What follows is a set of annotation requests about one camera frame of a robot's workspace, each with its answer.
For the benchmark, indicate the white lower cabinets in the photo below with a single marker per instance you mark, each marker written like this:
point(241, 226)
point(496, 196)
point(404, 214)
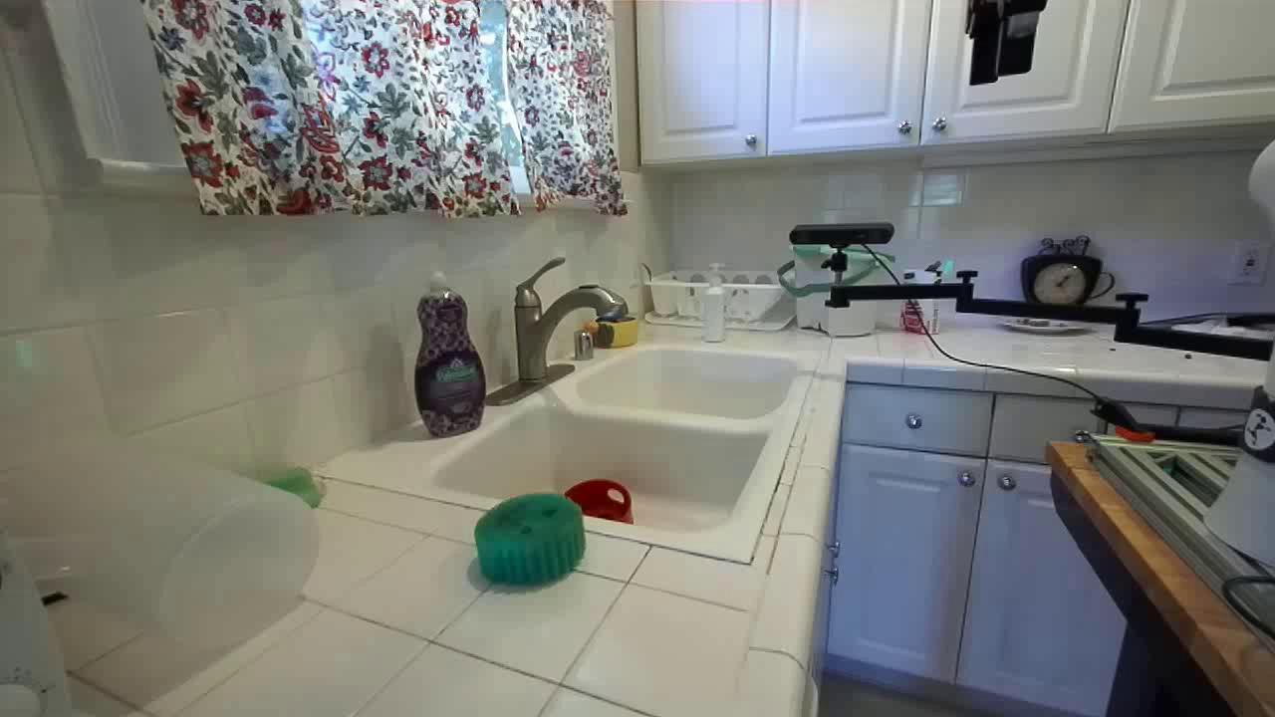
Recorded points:
point(958, 571)

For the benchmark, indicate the white hand soap dispenser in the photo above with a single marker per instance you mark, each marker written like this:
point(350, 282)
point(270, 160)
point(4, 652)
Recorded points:
point(716, 304)

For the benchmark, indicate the black camera on stand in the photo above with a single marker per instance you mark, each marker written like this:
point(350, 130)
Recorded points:
point(842, 233)

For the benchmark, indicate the white dish rack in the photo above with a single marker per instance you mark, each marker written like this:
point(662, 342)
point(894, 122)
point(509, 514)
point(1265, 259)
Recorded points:
point(744, 296)

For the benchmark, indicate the white upper cabinets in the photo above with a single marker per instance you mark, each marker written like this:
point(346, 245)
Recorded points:
point(824, 77)

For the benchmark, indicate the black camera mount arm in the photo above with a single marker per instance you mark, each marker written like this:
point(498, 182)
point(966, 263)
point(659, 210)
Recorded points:
point(1120, 315)

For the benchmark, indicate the red cup in sink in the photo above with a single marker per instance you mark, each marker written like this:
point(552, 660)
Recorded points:
point(605, 498)

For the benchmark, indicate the purple dish soap bottle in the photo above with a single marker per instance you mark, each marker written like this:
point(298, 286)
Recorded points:
point(448, 369)

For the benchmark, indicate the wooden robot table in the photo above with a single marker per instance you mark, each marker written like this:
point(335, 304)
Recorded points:
point(1168, 582)

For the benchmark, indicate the black alarm clock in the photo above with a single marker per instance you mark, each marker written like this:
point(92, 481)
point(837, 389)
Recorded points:
point(1066, 273)

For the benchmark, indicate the yellow sponge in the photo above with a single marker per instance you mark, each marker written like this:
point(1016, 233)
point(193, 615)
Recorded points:
point(615, 336)

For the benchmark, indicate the white paper towel roll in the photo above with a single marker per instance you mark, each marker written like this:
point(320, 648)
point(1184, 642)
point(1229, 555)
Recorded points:
point(166, 543)

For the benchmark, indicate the white cabinets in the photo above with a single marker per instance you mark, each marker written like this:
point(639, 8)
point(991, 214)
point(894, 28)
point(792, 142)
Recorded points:
point(824, 77)
point(958, 571)

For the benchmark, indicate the white double sink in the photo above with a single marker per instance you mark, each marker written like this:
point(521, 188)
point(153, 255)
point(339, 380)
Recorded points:
point(695, 437)

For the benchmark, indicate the brushed metal kitchen faucet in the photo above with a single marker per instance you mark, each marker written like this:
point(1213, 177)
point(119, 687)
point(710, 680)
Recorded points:
point(536, 327)

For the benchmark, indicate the floral window curtain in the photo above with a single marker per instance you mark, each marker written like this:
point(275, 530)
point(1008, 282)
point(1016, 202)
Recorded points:
point(394, 107)

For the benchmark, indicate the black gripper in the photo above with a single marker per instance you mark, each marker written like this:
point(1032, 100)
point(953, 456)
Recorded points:
point(1003, 39)

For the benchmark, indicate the green round scrubber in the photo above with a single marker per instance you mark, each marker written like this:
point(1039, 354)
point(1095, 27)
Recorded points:
point(533, 538)

